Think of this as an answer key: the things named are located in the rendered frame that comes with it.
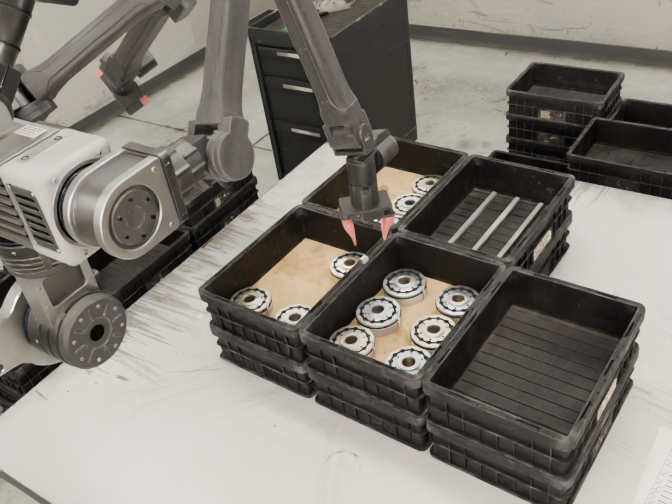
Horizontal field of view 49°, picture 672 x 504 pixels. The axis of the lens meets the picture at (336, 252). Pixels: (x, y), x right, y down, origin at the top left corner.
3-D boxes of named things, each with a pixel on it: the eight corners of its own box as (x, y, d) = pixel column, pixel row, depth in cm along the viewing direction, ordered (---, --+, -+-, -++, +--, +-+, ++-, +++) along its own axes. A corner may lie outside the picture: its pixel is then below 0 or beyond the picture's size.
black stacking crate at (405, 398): (421, 423, 148) (417, 384, 141) (305, 371, 164) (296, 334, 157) (508, 304, 172) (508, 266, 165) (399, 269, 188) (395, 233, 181)
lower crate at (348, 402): (425, 458, 155) (421, 420, 148) (311, 405, 171) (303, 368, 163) (508, 338, 179) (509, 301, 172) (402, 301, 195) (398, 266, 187)
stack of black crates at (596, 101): (616, 166, 331) (626, 72, 304) (593, 201, 312) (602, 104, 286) (530, 150, 351) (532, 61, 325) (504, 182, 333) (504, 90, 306)
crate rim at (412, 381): (418, 391, 142) (417, 383, 141) (296, 340, 158) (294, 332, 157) (509, 272, 166) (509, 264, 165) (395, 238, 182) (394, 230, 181)
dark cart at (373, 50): (358, 222, 349) (332, 37, 295) (283, 202, 372) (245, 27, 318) (419, 160, 386) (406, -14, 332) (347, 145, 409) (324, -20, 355)
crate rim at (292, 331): (296, 340, 158) (294, 332, 157) (196, 298, 174) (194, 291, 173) (395, 238, 182) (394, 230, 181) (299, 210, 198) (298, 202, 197)
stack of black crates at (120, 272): (140, 366, 269) (111, 296, 249) (86, 341, 285) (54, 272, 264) (212, 300, 294) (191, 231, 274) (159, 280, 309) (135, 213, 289)
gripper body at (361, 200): (339, 205, 155) (334, 175, 151) (386, 196, 156) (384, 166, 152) (344, 222, 150) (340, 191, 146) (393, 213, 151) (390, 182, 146)
